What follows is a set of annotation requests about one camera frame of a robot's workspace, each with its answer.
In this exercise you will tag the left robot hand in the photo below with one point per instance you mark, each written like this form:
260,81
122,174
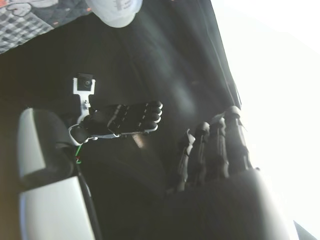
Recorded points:
220,212

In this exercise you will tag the large translucent plastic syringe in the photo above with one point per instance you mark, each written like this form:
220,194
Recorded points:
117,17

